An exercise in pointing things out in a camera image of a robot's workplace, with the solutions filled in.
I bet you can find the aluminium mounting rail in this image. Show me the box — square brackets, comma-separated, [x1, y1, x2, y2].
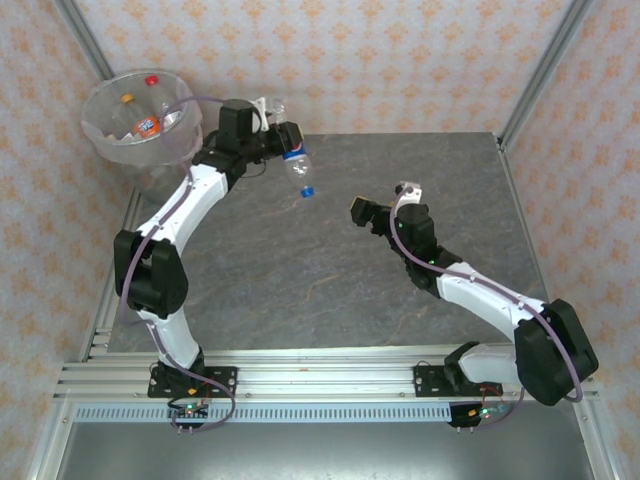
[53, 349, 600, 401]

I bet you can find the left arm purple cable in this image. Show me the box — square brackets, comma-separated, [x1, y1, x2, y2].
[119, 95, 256, 432]

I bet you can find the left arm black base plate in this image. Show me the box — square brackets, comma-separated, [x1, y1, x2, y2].
[147, 366, 239, 399]

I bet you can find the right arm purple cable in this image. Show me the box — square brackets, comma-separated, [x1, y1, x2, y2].
[389, 187, 585, 431]

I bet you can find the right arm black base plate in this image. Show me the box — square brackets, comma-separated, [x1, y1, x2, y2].
[413, 363, 501, 399]

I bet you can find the blue label cola bottle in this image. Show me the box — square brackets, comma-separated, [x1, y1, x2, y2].
[272, 97, 317, 200]

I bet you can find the aluminium frame leg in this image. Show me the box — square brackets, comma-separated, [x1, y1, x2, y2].
[27, 399, 76, 480]
[572, 399, 626, 480]

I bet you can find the grey metal panel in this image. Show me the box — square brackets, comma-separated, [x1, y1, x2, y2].
[54, 422, 599, 480]

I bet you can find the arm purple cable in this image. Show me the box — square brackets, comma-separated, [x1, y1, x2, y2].
[119, 95, 256, 432]
[389, 187, 585, 431]

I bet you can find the slotted grey cable duct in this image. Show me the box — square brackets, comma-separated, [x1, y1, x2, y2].
[73, 405, 454, 424]

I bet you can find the aluminium table side rail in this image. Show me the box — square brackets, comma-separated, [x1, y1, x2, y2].
[497, 134, 571, 361]
[79, 187, 144, 361]

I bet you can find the aluminium frame post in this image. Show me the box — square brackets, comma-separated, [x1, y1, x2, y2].
[499, 0, 596, 151]
[52, 0, 117, 84]

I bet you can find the clear plastic bin liner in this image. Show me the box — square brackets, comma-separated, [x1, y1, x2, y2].
[81, 68, 204, 169]

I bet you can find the clear plastic bin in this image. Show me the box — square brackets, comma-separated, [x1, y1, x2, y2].
[81, 68, 204, 204]

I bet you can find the orange label plastic bottle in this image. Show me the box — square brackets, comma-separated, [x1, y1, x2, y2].
[121, 93, 161, 140]

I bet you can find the red label plastic bottle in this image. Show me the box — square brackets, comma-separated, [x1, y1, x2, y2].
[144, 74, 169, 114]

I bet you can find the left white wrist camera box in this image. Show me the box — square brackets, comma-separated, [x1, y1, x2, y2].
[252, 96, 276, 126]

